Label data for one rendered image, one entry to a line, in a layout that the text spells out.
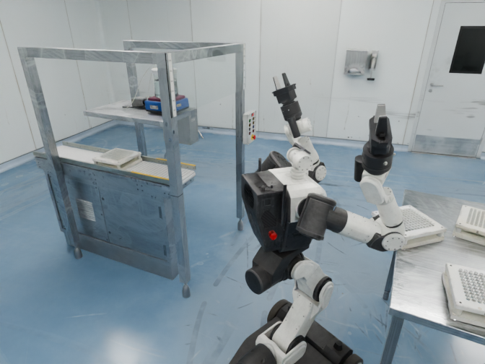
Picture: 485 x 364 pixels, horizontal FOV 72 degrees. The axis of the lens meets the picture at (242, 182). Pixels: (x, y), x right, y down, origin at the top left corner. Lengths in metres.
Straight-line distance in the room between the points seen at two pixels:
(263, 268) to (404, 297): 0.56
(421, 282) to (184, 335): 1.49
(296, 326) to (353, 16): 4.53
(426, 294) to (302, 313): 0.66
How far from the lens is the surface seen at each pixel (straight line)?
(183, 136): 2.28
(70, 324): 2.71
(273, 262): 1.45
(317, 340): 2.17
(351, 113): 5.71
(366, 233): 1.27
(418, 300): 1.52
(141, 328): 2.52
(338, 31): 5.56
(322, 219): 1.18
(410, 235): 1.75
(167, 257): 2.67
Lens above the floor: 1.84
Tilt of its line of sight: 25 degrees down
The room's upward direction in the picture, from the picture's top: straight up
